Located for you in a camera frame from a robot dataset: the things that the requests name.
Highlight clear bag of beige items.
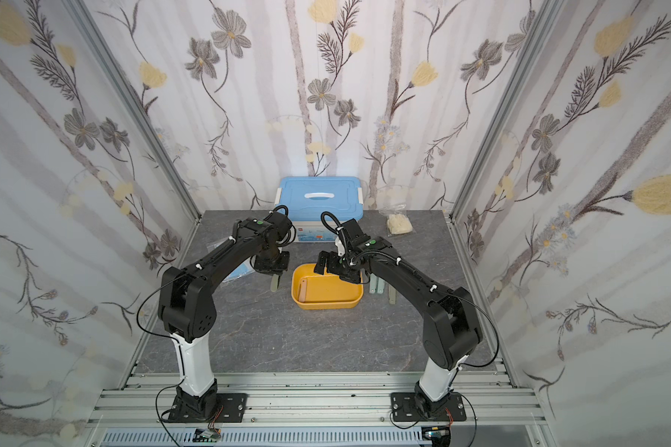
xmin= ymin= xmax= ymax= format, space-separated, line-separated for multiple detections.
xmin=380 ymin=196 xmax=414 ymax=236

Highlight small green circuit board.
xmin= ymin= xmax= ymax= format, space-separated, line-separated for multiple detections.
xmin=192 ymin=428 xmax=222 ymax=443

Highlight grey green folding fruit knife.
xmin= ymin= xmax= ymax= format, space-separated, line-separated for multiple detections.
xmin=270 ymin=274 xmax=281 ymax=292

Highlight blue lidded white storage box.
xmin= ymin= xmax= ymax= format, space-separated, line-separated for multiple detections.
xmin=274 ymin=176 xmax=363 ymax=242

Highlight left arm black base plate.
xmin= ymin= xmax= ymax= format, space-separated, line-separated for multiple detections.
xmin=166 ymin=389 xmax=248 ymax=423

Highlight packaged blue face masks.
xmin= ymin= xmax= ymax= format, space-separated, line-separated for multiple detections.
xmin=206 ymin=238 xmax=255 ymax=282

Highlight aluminium rail frame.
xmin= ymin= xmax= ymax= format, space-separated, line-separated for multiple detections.
xmin=85 ymin=365 xmax=556 ymax=446

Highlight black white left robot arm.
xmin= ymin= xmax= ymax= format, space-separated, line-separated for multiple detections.
xmin=158 ymin=205 xmax=296 ymax=423

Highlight pink folding fruit knife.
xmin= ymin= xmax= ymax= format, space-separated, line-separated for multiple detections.
xmin=298 ymin=279 xmax=308 ymax=303

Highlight olive green folding fruit knife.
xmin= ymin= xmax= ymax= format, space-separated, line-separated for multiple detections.
xmin=388 ymin=284 xmax=397 ymax=305

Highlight white slotted cable duct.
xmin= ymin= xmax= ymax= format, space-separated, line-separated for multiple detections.
xmin=99 ymin=427 xmax=432 ymax=446

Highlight yellow plastic storage tray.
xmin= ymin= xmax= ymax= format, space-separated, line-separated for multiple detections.
xmin=291 ymin=264 xmax=365 ymax=310

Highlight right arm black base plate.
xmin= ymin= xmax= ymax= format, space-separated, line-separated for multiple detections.
xmin=390 ymin=392 xmax=468 ymax=423

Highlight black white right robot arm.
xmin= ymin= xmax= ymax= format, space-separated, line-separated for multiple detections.
xmin=314 ymin=212 xmax=486 ymax=421

